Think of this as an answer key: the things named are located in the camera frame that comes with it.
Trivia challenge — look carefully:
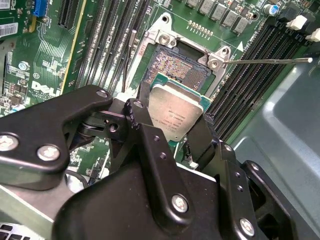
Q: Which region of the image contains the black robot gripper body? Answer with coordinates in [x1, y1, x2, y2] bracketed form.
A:
[52, 159, 235, 240]

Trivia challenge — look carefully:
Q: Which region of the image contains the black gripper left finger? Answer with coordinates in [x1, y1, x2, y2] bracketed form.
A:
[0, 81, 198, 234]

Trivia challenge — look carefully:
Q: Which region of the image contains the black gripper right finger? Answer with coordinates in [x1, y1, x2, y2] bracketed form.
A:
[187, 114, 301, 240]

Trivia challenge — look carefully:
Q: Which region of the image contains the silver square CPU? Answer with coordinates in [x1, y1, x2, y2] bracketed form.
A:
[147, 73, 213, 149]

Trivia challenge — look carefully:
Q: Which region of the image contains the thin metal locking lever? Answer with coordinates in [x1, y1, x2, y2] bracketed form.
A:
[122, 29, 138, 92]
[224, 57, 314, 66]

